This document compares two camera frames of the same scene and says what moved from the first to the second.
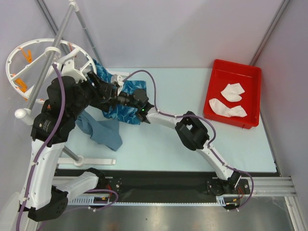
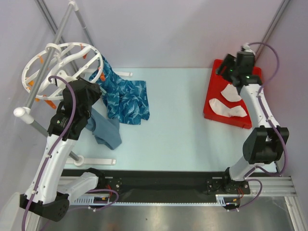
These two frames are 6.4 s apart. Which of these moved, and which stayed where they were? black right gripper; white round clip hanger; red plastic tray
Moved: black right gripper; white round clip hanger
Stayed: red plastic tray
